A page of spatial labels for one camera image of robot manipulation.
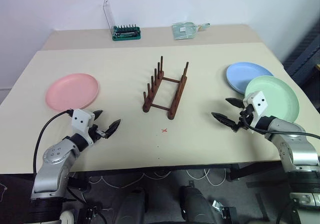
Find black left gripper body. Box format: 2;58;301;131
89;124;109;142

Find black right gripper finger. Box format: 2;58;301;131
225;97;245;109
211;112;237;130

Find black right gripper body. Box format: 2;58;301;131
233;104;254;133

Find brown wooden dish rack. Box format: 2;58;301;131
141;55;190;121

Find blue round plate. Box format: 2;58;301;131
226;62;275;95

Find pink round plate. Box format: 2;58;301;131
45;73;100;111

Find green round plate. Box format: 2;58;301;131
244;75;300;123

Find dark rounded shape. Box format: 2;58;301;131
115;187;149;224
179;185;214;224

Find green screwdriver bit set case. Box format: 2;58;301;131
103;0;142;42

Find clear plastic packet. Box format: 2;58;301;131
171;22;211;41

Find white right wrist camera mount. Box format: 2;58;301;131
242;91;269;132

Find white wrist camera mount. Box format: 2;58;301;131
70;108;95;144
242;91;269;132

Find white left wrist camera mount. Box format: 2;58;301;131
70;108;95;144

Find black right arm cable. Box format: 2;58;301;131
239;110;320;138

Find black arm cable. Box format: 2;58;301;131
239;110;320;138
32;110;75;176

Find black table frame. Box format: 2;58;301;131
224;161;286;182

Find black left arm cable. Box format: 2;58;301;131
32;110;75;176

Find white floor cable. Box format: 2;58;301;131
87;168;227;187

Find black metal caster bracket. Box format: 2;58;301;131
211;199;238;220

